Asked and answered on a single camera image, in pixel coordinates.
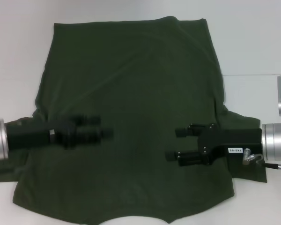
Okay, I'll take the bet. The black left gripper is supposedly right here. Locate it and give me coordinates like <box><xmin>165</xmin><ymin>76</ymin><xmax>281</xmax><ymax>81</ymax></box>
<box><xmin>4</xmin><ymin>114</ymin><xmax>114</xmax><ymax>151</ymax></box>

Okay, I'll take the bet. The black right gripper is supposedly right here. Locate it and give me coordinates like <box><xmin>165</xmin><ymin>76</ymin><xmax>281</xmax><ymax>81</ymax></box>
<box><xmin>165</xmin><ymin>122</ymin><xmax>264</xmax><ymax>168</ymax></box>

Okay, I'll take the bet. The dark green t-shirt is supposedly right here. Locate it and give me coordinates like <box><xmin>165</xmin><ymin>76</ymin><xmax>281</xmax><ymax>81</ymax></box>
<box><xmin>0</xmin><ymin>15</ymin><xmax>268</xmax><ymax>225</ymax></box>

